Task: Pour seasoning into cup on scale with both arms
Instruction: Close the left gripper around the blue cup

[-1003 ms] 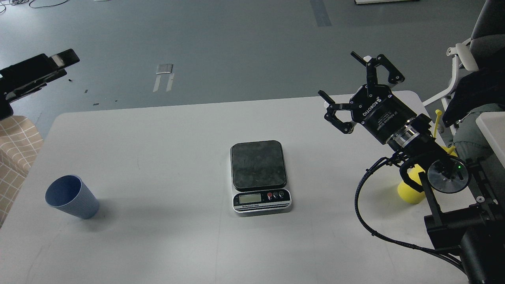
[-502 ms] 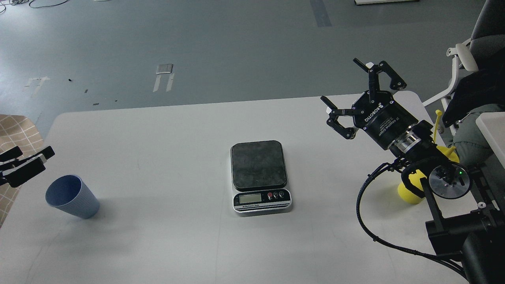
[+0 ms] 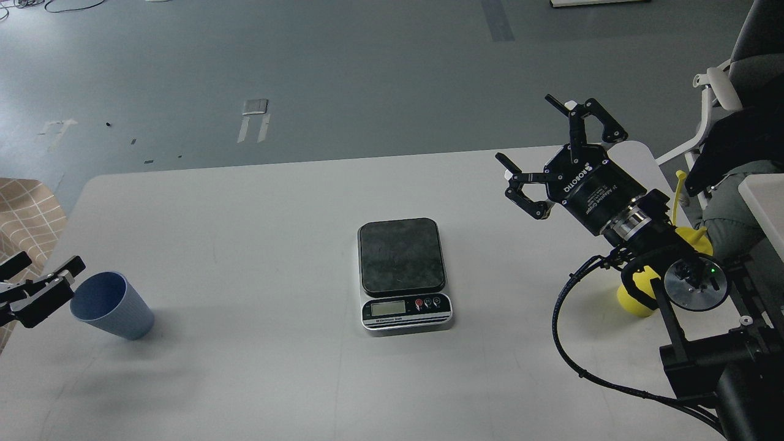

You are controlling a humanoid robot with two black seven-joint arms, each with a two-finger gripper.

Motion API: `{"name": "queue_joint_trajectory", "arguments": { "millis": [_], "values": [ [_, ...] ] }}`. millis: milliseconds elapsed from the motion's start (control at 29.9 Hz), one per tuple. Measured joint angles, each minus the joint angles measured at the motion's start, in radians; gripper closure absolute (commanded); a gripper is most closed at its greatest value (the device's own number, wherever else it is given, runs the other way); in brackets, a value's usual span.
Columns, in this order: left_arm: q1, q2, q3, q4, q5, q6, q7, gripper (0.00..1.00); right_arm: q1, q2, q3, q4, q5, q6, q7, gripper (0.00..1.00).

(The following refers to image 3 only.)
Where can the beige checkered cloth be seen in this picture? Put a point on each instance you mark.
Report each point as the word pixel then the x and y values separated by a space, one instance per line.
pixel 32 221

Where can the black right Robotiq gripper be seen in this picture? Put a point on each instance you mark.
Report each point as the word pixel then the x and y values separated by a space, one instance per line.
pixel 591 187

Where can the blue ribbed plastic cup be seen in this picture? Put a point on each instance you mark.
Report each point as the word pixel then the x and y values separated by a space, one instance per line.
pixel 110 303

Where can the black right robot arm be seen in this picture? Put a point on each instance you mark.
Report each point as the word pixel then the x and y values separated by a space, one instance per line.
pixel 723 360

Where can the white office chair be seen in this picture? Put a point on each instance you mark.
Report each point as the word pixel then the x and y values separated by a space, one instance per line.
pixel 716 91

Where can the white box at right edge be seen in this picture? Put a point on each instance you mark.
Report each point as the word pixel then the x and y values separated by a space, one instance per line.
pixel 763 194

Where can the seated person in dark clothes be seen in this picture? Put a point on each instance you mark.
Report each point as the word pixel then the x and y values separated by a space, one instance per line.
pixel 746 142

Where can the digital kitchen scale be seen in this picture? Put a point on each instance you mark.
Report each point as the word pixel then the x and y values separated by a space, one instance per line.
pixel 402 277

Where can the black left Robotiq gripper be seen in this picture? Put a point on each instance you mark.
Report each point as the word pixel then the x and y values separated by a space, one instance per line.
pixel 30 302

